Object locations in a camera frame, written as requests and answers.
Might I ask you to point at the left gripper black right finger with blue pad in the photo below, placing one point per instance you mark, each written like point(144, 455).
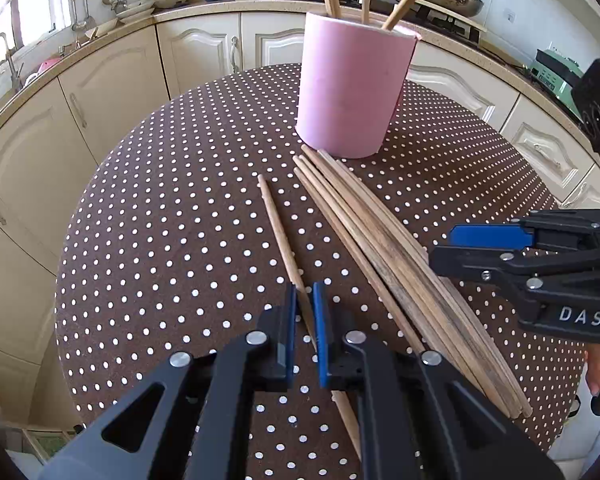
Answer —
point(419, 417)

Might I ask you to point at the stacked white bowls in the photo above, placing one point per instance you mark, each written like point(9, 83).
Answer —
point(137, 11)

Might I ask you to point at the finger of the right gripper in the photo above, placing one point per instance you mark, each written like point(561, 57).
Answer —
point(490, 235)
point(485, 264)

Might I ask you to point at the person's hand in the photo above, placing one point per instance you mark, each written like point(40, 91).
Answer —
point(592, 377)

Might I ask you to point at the chrome kitchen faucet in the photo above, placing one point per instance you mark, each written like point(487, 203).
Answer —
point(14, 72)

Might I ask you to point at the cream lower kitchen cabinets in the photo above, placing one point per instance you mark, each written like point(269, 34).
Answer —
point(50, 149)

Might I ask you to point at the pink cylindrical utensil holder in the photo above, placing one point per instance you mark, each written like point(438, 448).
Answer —
point(351, 82)

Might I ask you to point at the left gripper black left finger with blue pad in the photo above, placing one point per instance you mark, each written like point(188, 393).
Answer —
point(190, 417)

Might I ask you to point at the green countertop appliance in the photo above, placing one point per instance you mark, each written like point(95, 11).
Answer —
point(558, 75)

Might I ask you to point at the single wooden chopstick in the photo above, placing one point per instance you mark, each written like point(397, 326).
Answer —
point(340, 398)

